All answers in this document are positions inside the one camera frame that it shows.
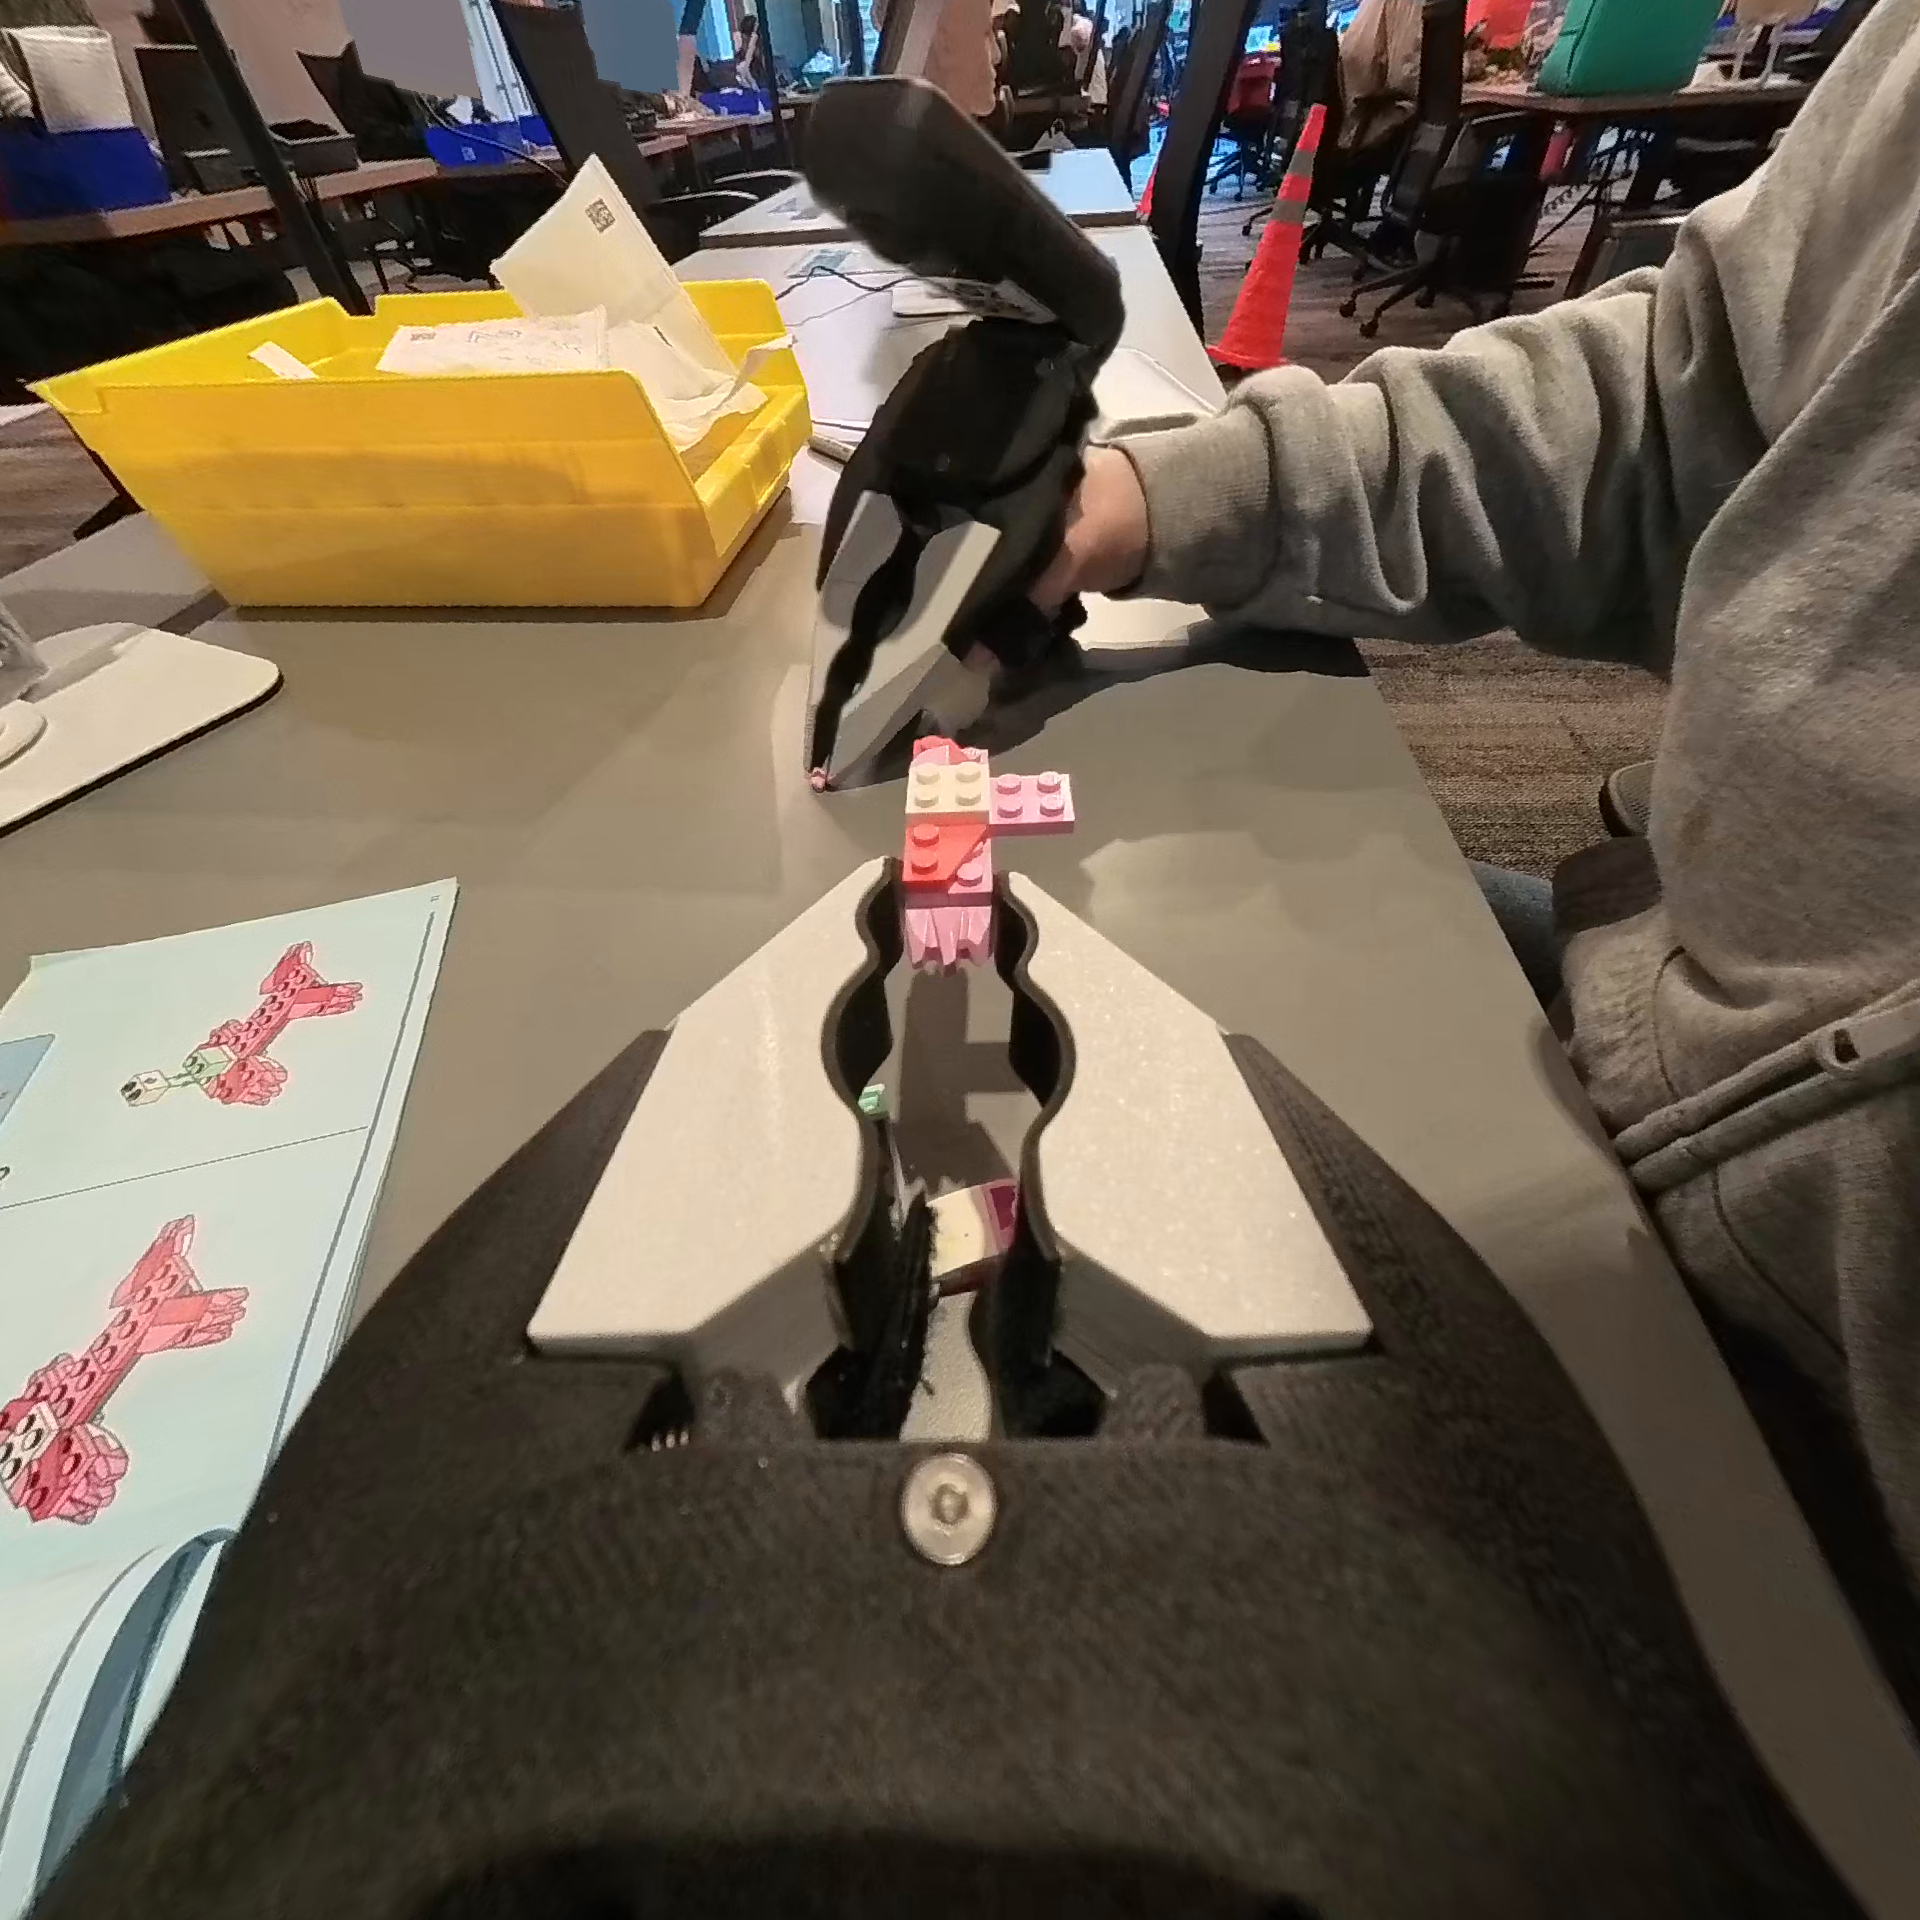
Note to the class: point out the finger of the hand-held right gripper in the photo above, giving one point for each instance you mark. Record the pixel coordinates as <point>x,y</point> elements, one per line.
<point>856,563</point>
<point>932,631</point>

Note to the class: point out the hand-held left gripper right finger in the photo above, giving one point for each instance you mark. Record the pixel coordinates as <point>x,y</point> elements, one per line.
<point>1198,1199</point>

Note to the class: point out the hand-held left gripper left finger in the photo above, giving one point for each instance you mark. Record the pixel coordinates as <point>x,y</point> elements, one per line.
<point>691,1199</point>

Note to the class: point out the red and pink plate assembly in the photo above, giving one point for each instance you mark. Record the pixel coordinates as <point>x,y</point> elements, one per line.
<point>945,886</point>

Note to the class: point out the person's right forearm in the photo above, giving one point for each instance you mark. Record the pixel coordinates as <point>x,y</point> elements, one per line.
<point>1423,466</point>

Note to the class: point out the person's right hand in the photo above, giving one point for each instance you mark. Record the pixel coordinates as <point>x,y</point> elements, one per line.
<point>1101,524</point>

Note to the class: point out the winged grey mint brick assembly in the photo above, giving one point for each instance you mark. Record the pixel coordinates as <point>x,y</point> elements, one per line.
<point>968,1226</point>

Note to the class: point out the orange traffic cone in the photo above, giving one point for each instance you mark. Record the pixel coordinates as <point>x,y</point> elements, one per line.
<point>1271,270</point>

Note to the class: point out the white printed paper sheet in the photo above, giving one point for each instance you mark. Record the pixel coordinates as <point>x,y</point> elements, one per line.
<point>597,270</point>

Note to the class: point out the person's blue jeans leg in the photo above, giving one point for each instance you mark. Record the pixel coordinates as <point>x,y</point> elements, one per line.
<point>1522,944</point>

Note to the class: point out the shallow yellow plastic bin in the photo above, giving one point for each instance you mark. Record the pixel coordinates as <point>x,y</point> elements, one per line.
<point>420,495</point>

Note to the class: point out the open pale blue instruction booklet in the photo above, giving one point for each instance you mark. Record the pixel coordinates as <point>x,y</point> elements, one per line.
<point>225,1199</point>

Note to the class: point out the blue storage bin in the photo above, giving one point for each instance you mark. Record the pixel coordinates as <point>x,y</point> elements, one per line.
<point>75,175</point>
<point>471,146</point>

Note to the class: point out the wooden top white stand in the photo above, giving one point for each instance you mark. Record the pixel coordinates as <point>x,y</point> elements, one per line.
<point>133,708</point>

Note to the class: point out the green storage bin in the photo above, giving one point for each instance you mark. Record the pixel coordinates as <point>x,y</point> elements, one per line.
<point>1626,43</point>

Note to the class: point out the person's grey hoodie torso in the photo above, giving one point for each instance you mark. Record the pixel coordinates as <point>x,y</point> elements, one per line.
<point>1800,748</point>

